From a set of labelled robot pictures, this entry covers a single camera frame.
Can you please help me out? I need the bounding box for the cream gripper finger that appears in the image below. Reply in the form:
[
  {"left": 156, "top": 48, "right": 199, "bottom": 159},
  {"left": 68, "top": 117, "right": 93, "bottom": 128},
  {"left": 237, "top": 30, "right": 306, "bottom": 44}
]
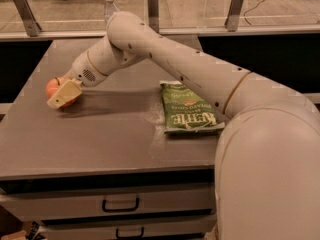
[{"left": 47, "top": 78, "right": 82, "bottom": 109}]

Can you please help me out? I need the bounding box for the red apple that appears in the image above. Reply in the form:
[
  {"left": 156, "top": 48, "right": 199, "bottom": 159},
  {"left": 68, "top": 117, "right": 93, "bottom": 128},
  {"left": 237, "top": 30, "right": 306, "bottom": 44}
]
[{"left": 45, "top": 77, "right": 77, "bottom": 109}]

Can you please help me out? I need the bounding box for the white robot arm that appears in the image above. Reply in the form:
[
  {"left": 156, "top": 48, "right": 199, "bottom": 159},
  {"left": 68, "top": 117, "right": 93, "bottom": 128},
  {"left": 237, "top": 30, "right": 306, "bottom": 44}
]
[{"left": 48, "top": 11, "right": 320, "bottom": 240}]

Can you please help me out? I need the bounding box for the clear plastic water bottle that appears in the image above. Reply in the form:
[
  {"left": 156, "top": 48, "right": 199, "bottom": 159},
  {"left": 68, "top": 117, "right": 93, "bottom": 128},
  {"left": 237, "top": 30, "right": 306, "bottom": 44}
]
[{"left": 104, "top": 0, "right": 120, "bottom": 22}]

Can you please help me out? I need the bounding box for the green Kettle chips bag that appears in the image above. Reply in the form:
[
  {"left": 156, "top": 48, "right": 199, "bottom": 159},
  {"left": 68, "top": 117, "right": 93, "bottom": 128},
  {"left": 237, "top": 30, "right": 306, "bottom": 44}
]
[{"left": 160, "top": 81, "right": 225, "bottom": 134}]

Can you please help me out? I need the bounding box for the upper grey drawer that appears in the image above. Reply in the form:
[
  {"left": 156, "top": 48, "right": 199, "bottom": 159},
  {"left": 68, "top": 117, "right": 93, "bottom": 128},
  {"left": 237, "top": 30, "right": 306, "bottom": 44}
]
[{"left": 0, "top": 183, "right": 215, "bottom": 221}]

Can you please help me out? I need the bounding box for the grey drawer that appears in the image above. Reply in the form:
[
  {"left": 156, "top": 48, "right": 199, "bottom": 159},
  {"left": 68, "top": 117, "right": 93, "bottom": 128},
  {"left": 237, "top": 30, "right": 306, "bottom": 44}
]
[
  {"left": 39, "top": 215, "right": 216, "bottom": 240},
  {"left": 0, "top": 183, "right": 215, "bottom": 221}
]

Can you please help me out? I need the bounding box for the lower grey drawer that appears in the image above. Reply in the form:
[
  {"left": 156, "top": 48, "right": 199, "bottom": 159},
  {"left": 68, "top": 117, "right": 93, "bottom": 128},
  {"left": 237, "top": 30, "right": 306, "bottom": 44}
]
[{"left": 39, "top": 215, "right": 216, "bottom": 240}]

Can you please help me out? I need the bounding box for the left metal railing bracket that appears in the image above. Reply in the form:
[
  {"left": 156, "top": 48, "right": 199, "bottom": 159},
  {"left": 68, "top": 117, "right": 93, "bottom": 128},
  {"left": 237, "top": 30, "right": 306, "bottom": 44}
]
[{"left": 13, "top": 0, "right": 42, "bottom": 37}]

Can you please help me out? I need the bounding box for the metal railing bracket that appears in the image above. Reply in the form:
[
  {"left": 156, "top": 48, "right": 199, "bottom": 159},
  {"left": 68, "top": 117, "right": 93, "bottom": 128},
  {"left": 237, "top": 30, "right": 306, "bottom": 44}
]
[
  {"left": 225, "top": 0, "right": 244, "bottom": 32},
  {"left": 147, "top": 0, "right": 159, "bottom": 32},
  {"left": 13, "top": 0, "right": 42, "bottom": 37}
]

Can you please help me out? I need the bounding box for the middle metal railing bracket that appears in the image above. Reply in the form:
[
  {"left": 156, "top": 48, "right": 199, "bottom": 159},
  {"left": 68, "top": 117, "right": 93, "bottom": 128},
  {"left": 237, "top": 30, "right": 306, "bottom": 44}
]
[{"left": 147, "top": 0, "right": 159, "bottom": 32}]

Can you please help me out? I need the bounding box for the right metal railing bracket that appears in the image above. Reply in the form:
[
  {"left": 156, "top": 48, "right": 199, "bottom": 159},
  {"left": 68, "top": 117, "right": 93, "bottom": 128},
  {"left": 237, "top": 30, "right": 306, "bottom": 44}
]
[{"left": 225, "top": 0, "right": 244, "bottom": 32}]

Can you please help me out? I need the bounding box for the black floor cable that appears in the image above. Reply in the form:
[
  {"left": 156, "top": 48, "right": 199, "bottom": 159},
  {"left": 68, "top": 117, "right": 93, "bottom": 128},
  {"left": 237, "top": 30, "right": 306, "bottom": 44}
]
[{"left": 242, "top": 0, "right": 284, "bottom": 27}]

